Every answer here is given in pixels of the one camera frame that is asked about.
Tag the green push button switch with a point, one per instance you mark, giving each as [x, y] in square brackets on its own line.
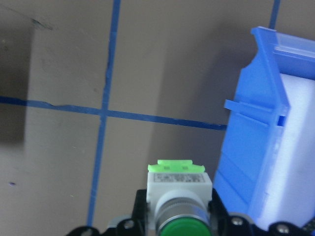
[179, 186]

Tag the blue plastic storage bin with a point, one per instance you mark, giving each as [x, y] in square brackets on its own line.
[251, 147]

